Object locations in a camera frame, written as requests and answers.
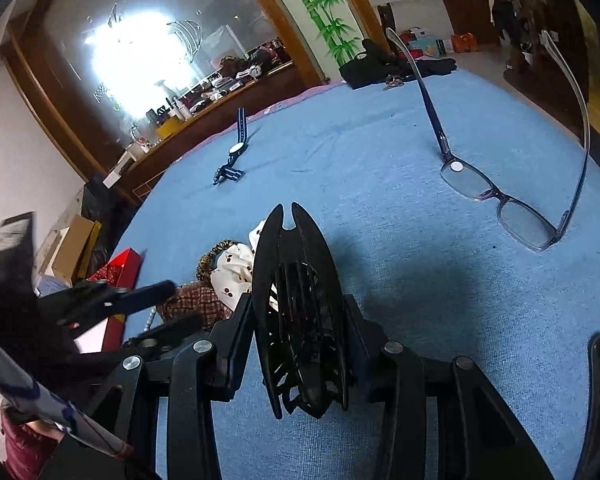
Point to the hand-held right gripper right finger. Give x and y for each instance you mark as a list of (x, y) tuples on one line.
[(362, 350)]

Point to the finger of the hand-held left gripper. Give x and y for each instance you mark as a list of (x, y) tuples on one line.
[(180, 325), (145, 296)]

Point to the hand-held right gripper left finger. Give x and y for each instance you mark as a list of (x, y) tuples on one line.
[(235, 350)]

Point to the red box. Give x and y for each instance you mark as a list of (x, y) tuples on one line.
[(122, 265)]

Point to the black hair claw clip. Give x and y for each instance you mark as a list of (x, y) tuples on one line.
[(300, 250)]

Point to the red plaid scrunchie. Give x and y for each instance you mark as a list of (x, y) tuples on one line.
[(200, 302)]

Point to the white cherry print scrunchie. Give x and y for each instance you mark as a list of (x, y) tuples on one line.
[(232, 270)]

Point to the cardboard box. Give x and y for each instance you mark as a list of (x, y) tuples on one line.
[(75, 245)]

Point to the white box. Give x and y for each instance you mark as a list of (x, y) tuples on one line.
[(119, 167)]

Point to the red quilted clothing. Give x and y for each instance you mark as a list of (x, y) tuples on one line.
[(25, 452)]

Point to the yellow box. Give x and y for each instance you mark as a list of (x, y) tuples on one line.
[(166, 130)]

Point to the wooden dresser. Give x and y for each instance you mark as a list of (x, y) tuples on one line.
[(220, 110)]

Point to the blue bed sheet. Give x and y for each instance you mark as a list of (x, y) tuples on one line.
[(380, 150)]

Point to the bunch of keys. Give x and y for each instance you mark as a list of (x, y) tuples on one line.
[(392, 82)]

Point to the black clothing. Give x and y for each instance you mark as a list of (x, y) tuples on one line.
[(370, 62)]

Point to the bamboo painted panel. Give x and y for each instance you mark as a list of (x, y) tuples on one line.
[(320, 15)]

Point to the wooden coat rack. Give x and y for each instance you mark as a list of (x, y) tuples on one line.
[(530, 15)]

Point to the purple frame eyeglasses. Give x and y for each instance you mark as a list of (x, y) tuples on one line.
[(525, 220)]

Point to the large wall mirror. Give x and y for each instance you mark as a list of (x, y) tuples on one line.
[(145, 35)]

